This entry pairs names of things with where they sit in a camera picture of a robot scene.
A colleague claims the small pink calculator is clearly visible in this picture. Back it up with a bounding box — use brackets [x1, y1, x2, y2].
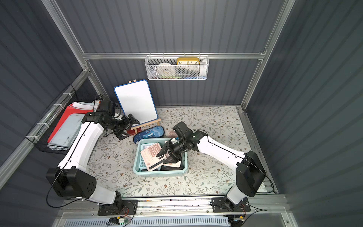
[166, 131, 178, 138]

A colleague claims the pink calculator back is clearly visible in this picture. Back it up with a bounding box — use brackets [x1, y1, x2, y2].
[140, 142, 166, 172]

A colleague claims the mint green storage box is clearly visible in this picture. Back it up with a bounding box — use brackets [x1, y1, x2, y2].
[133, 138, 188, 177]

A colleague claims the black calculator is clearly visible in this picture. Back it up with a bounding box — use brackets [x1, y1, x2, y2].
[161, 166, 184, 171]

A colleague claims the teal calculator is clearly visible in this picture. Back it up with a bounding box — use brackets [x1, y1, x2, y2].
[139, 143, 153, 171]

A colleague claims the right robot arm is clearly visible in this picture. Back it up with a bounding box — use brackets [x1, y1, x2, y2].
[156, 130, 267, 211]

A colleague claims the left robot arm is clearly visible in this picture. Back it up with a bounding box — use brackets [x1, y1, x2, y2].
[46, 111, 139, 216]

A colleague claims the blue framed whiteboard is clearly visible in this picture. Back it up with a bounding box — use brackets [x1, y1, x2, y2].
[114, 79, 158, 124]

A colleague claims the blue dinosaur pencil case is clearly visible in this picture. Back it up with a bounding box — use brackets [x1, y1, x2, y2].
[133, 126, 165, 144]

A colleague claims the red folder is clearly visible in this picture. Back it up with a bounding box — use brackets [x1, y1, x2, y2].
[47, 102, 93, 143]

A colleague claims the grey document case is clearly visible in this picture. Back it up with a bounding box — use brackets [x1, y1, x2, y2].
[48, 113, 85, 150]

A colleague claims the white tape roll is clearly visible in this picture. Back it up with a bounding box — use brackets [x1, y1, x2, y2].
[157, 62, 176, 77]

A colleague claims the yellow clock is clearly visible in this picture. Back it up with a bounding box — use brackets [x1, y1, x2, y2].
[177, 57, 200, 66]

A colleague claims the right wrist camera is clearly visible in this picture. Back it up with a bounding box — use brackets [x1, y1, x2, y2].
[173, 122, 192, 139]

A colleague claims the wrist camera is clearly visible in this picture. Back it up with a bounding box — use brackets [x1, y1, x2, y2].
[97, 100, 116, 116]
[173, 122, 192, 139]

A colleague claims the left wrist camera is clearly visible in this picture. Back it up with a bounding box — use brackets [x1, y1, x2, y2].
[97, 100, 116, 116]

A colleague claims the white mesh wall basket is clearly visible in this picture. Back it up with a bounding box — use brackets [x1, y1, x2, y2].
[145, 55, 209, 80]

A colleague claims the black wire wall basket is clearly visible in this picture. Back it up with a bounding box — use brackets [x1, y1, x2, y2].
[26, 85, 105, 155]

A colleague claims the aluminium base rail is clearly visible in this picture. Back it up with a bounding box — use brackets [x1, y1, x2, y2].
[57, 194, 290, 218]

